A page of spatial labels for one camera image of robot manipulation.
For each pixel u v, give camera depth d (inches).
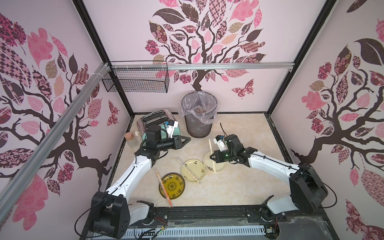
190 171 34.5
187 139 29.3
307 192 16.8
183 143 28.5
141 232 28.3
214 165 32.1
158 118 36.5
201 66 36.3
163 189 32.0
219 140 30.6
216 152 29.2
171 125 27.5
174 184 33.0
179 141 27.1
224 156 29.1
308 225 28.2
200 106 40.8
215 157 29.3
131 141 37.3
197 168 35.4
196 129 38.4
